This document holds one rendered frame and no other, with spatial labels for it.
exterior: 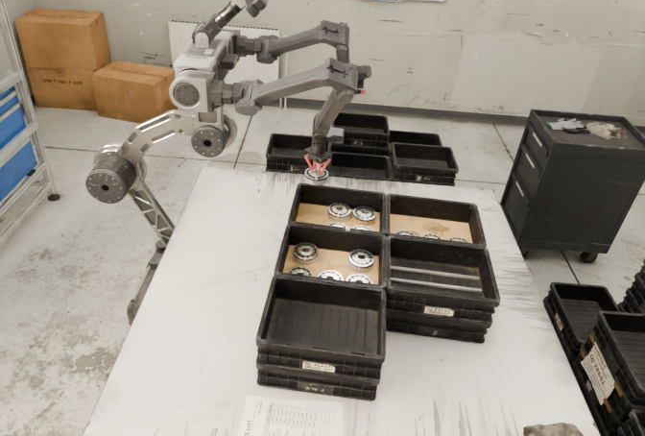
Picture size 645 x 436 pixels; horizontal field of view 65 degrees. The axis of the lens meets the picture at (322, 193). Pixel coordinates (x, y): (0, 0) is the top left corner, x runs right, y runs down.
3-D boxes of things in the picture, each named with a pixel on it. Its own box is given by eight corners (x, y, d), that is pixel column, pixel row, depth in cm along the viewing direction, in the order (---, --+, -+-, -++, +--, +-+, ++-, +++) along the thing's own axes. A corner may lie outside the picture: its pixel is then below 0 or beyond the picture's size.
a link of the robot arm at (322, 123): (343, 61, 160) (340, 92, 157) (359, 64, 161) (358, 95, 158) (312, 116, 200) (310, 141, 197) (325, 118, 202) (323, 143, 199)
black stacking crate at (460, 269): (382, 311, 183) (386, 289, 176) (382, 257, 207) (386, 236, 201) (491, 326, 181) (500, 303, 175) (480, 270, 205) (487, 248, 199)
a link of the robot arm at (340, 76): (338, 48, 153) (335, 78, 150) (361, 68, 163) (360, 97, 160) (233, 83, 178) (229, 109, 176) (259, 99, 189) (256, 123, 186)
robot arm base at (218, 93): (213, 103, 183) (211, 71, 176) (235, 105, 183) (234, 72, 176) (207, 112, 175) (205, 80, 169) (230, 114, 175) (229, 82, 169)
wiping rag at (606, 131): (589, 137, 300) (591, 133, 298) (575, 121, 318) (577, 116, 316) (636, 141, 301) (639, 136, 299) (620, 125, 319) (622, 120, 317)
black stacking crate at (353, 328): (255, 366, 160) (254, 343, 154) (273, 298, 185) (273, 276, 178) (379, 383, 158) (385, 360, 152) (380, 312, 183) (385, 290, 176)
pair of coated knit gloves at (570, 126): (551, 132, 304) (552, 127, 302) (540, 118, 319) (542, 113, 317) (592, 134, 304) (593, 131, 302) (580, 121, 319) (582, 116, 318)
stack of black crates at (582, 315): (622, 377, 247) (642, 347, 234) (561, 373, 247) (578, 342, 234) (589, 315, 280) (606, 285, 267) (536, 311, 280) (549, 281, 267)
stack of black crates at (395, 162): (385, 223, 337) (394, 165, 311) (382, 197, 362) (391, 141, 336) (444, 228, 337) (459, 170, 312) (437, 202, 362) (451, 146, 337)
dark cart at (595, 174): (510, 261, 336) (555, 142, 285) (493, 220, 373) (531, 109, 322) (599, 268, 336) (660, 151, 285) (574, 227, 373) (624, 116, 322)
